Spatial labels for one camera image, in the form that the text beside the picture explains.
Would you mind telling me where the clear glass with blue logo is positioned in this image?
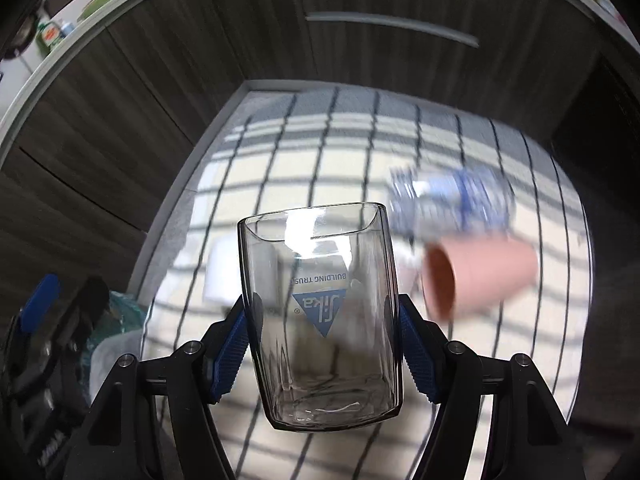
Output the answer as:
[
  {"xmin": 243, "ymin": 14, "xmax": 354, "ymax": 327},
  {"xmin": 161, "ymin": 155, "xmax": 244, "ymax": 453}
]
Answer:
[{"xmin": 238, "ymin": 202, "xmax": 402, "ymax": 432}]

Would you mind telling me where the pink plastic cup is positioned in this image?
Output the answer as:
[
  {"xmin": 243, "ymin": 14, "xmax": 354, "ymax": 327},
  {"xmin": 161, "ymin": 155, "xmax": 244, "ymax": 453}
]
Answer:
[{"xmin": 421, "ymin": 235, "xmax": 538, "ymax": 321}]

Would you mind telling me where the clear glass with blue print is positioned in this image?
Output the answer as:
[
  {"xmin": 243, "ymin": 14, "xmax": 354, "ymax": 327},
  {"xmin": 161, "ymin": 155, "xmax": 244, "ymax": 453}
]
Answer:
[{"xmin": 387, "ymin": 167, "xmax": 515, "ymax": 242}]

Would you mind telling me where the white black checkered cloth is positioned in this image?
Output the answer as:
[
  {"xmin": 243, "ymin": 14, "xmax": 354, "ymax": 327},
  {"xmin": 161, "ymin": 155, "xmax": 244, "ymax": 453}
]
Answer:
[{"xmin": 142, "ymin": 87, "xmax": 594, "ymax": 479}]

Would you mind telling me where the green dish soap bottle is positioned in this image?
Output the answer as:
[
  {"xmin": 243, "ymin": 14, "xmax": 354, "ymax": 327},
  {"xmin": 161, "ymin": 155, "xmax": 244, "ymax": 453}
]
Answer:
[{"xmin": 36, "ymin": 20, "xmax": 63, "ymax": 55}]

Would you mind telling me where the silver cabinet handle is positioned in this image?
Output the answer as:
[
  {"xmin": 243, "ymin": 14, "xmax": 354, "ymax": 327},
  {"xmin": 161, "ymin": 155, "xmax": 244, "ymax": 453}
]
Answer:
[{"xmin": 305, "ymin": 12, "xmax": 480, "ymax": 49}]

